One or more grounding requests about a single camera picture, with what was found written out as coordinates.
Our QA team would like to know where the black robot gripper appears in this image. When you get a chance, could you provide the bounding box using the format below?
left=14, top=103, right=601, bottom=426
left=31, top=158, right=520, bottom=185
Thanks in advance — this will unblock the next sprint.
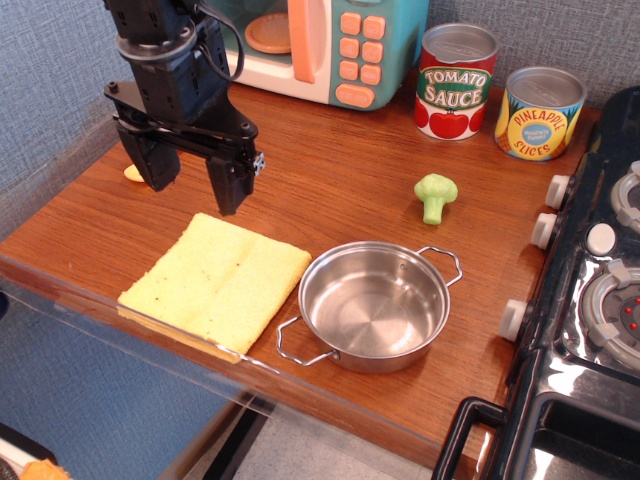
left=105, top=47, right=265, bottom=216

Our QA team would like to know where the yellow napkin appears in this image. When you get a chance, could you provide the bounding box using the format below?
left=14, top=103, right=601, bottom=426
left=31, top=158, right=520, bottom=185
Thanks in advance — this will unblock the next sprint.
left=118, top=213, right=312, bottom=364

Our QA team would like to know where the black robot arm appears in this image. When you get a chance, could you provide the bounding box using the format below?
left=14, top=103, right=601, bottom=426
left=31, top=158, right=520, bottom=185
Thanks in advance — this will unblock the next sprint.
left=104, top=1, right=264, bottom=216

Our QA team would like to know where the stainless steel pot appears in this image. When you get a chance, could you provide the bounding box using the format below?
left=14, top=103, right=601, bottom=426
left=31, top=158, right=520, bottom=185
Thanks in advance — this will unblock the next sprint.
left=276, top=241, right=463, bottom=374

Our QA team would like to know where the yellow dish brush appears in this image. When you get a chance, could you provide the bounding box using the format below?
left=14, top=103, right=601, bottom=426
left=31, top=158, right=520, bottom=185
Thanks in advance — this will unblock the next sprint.
left=123, top=164, right=145, bottom=183

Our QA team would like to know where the orange toy plate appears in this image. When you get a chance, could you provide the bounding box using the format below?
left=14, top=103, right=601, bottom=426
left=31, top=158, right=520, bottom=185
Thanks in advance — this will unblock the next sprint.
left=245, top=13, right=291, bottom=55

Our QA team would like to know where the teal toy microwave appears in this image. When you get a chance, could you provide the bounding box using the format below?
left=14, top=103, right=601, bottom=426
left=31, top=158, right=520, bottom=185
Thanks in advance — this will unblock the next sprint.
left=210, top=1, right=429, bottom=111

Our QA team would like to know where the green toy broccoli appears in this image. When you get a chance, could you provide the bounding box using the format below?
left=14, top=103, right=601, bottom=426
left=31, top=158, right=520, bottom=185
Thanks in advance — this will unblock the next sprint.
left=414, top=173, right=458, bottom=225

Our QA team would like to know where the tomato sauce can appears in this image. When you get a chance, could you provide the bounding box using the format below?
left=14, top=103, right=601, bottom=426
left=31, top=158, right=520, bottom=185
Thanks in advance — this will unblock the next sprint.
left=414, top=23, right=499, bottom=141

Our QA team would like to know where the orange fuzzy object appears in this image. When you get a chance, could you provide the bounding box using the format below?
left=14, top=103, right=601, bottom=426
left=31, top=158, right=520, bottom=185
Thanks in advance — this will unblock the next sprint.
left=1, top=459, right=71, bottom=480

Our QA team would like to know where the pineapple slices can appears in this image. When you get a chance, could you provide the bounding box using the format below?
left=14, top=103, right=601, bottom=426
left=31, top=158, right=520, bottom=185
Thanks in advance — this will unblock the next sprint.
left=494, top=66, right=587, bottom=162

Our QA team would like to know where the black toy stove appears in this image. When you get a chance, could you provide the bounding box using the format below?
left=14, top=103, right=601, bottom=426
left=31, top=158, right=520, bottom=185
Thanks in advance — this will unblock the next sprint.
left=433, top=87, right=639, bottom=479

